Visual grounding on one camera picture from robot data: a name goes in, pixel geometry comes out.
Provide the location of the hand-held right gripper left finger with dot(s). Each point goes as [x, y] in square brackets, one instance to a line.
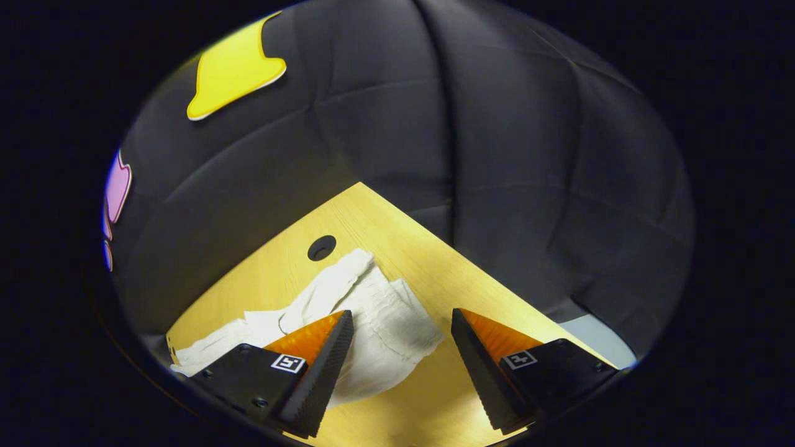
[320, 379]

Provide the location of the black backdrop cloth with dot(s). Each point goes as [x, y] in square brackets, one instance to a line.
[497, 155]

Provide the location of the white jeans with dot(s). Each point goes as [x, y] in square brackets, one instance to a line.
[397, 323]

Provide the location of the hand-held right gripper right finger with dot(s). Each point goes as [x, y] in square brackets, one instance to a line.
[481, 372]

